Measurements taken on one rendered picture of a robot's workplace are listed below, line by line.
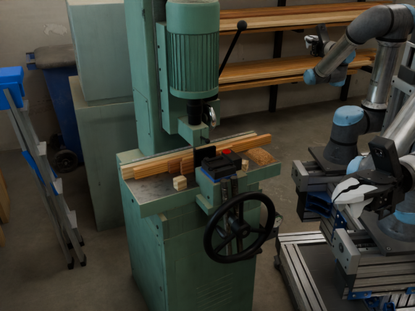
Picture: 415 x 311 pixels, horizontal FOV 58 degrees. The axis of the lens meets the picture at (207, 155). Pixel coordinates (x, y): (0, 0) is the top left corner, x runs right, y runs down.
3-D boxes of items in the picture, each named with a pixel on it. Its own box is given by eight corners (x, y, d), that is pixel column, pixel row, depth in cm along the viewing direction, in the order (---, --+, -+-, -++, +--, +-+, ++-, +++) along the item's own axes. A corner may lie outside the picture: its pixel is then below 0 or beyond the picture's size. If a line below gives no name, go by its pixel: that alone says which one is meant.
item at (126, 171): (123, 179, 139) (121, 168, 136) (121, 177, 140) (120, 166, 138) (256, 144, 164) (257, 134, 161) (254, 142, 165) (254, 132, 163)
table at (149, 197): (149, 236, 121) (148, 221, 118) (121, 189, 144) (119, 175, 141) (296, 186, 146) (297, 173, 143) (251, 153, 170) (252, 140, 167)
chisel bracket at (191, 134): (192, 150, 141) (192, 130, 137) (177, 136, 152) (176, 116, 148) (210, 146, 144) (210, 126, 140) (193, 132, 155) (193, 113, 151)
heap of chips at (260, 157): (260, 166, 148) (260, 160, 146) (243, 152, 157) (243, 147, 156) (277, 161, 151) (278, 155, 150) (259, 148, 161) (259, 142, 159)
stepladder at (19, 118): (61, 274, 218) (-23, 81, 158) (60, 246, 239) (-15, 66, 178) (89, 264, 222) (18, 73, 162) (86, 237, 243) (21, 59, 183)
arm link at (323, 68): (372, 25, 134) (306, 92, 179) (396, 23, 137) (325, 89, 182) (359, -1, 137) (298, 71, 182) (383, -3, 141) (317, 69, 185)
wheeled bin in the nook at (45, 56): (53, 179, 306) (24, 61, 259) (48, 150, 349) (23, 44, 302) (130, 162, 328) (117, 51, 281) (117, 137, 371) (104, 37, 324)
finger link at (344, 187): (331, 222, 74) (362, 207, 78) (333, 195, 71) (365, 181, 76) (320, 215, 76) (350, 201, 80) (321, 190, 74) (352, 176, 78)
